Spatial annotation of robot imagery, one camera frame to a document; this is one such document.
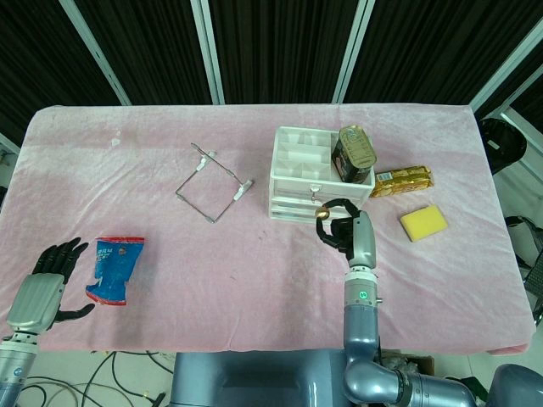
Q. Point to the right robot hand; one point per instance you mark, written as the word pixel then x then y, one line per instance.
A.
pixel 360 237

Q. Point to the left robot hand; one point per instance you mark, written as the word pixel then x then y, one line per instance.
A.
pixel 36 292

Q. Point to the small brass bell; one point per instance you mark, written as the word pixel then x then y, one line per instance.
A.
pixel 323 212

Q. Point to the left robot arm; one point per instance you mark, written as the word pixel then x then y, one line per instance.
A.
pixel 15 360

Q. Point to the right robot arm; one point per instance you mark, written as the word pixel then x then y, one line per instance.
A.
pixel 369 339

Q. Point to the yellow sponge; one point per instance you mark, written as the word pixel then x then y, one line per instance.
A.
pixel 424 221

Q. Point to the gold snack package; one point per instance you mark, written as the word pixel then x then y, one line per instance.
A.
pixel 402 181

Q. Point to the white plastic drawer organizer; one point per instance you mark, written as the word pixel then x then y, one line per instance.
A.
pixel 314 174

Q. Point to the blue red snack bag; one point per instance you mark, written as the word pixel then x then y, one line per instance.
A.
pixel 112 271

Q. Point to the dark green tin can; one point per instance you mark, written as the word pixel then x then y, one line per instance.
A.
pixel 354 154

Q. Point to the pink tablecloth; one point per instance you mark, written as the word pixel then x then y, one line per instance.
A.
pixel 254 237

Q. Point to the cardboard box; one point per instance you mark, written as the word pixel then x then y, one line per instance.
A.
pixel 413 364

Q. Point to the black chair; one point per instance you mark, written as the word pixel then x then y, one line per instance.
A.
pixel 502 144

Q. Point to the grey robot torso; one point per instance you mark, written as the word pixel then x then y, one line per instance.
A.
pixel 263 379

